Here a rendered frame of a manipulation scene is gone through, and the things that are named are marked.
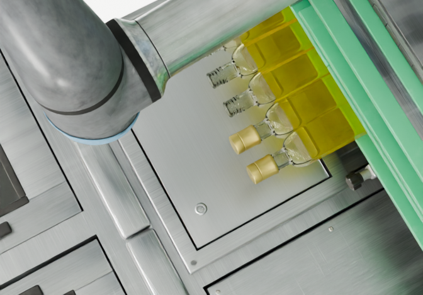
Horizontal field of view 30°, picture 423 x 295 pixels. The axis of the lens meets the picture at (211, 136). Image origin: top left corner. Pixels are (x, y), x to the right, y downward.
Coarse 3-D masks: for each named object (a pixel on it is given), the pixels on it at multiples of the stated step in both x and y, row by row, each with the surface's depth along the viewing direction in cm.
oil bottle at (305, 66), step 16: (304, 48) 133; (288, 64) 132; (304, 64) 132; (320, 64) 132; (256, 80) 131; (272, 80) 131; (288, 80) 131; (304, 80) 131; (256, 96) 131; (272, 96) 130
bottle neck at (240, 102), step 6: (240, 96) 132; (246, 96) 131; (252, 96) 131; (228, 102) 131; (234, 102) 131; (240, 102) 131; (246, 102) 131; (252, 102) 132; (228, 108) 131; (234, 108) 131; (240, 108) 131; (246, 108) 132; (228, 114) 133; (234, 114) 132
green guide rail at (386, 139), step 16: (304, 16) 130; (320, 32) 130; (320, 48) 130; (336, 48) 129; (336, 64) 128; (352, 80) 128; (352, 96) 127; (368, 96) 127; (368, 112) 127; (384, 128) 126; (384, 144) 125; (400, 160) 125; (400, 176) 124; (416, 176) 124; (416, 192) 123
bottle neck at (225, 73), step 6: (222, 66) 133; (228, 66) 133; (234, 66) 133; (210, 72) 133; (216, 72) 132; (222, 72) 132; (228, 72) 132; (234, 72) 133; (210, 78) 132; (216, 78) 132; (222, 78) 132; (228, 78) 133; (234, 78) 134; (210, 84) 134; (216, 84) 132
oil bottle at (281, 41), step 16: (272, 32) 133; (288, 32) 133; (304, 32) 133; (240, 48) 132; (256, 48) 132; (272, 48) 132; (288, 48) 132; (240, 64) 132; (256, 64) 131; (272, 64) 133
